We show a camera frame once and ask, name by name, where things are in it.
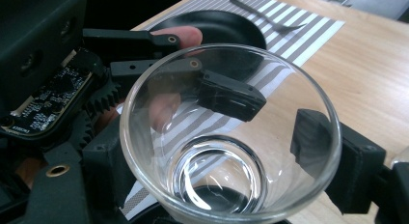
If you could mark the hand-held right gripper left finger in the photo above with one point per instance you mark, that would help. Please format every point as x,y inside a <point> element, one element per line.
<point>106,172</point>

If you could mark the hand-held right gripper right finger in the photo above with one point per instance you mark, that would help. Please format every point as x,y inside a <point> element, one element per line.
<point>357,172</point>

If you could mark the silver fork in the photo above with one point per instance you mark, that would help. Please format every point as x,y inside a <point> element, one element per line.
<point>257,13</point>

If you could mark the clear drinking glass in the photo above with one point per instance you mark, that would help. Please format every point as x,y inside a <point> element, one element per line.
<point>205,185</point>

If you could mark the grey striped placemat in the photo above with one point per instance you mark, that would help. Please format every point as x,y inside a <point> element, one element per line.
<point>308,37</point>

